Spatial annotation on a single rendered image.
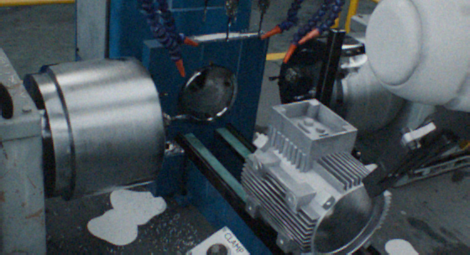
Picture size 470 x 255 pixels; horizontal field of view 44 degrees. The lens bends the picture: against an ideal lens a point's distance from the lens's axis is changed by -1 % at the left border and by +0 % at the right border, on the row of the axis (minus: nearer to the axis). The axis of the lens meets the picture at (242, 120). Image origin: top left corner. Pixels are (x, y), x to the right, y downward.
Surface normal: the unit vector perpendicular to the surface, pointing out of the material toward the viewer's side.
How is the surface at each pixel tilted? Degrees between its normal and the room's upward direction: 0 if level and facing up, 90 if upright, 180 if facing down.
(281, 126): 90
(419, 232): 0
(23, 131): 90
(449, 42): 70
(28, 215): 90
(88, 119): 51
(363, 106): 84
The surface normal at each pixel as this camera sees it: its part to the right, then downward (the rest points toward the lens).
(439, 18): -0.11, -0.19
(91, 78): 0.28, -0.69
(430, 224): 0.13, -0.87
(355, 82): 0.51, -0.06
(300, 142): -0.84, 0.15
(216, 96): 0.52, 0.47
